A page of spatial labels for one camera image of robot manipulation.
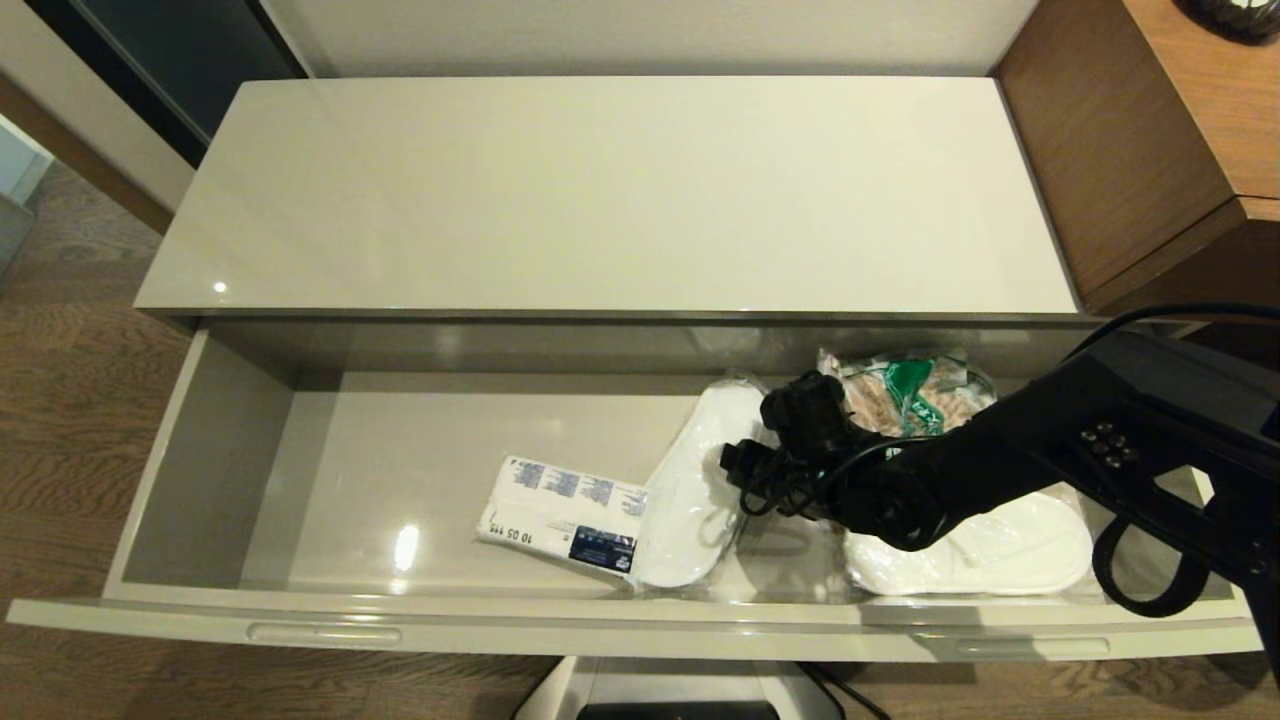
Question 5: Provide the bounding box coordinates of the white tissue pack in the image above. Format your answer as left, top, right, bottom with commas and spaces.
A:
474, 455, 651, 579

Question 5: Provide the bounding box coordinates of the dark decorative bowl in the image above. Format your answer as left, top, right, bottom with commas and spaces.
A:
1178, 0, 1280, 47

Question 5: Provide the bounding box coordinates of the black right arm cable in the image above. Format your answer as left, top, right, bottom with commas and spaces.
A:
735, 302, 1280, 619

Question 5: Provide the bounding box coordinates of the brown wooden cabinet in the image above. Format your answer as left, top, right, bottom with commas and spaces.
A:
995, 0, 1280, 329

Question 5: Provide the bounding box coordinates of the green brown snack bag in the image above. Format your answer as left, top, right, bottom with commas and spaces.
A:
818, 348, 999, 441

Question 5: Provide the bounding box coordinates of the black base cable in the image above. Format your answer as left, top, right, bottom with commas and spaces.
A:
800, 664, 887, 720

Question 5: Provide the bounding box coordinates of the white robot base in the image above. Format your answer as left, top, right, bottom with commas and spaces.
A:
514, 656, 847, 720

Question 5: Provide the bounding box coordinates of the white bagged slipper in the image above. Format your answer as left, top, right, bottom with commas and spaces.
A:
843, 489, 1095, 599
628, 373, 776, 593

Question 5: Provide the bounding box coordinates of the pale blue white furniture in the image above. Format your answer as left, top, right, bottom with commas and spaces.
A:
0, 115, 54, 276

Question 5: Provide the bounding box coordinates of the dark glass door panel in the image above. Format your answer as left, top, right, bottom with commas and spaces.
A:
20, 0, 307, 169

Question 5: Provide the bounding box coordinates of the beige glossy cabinet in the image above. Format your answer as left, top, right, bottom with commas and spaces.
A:
133, 75, 1206, 381

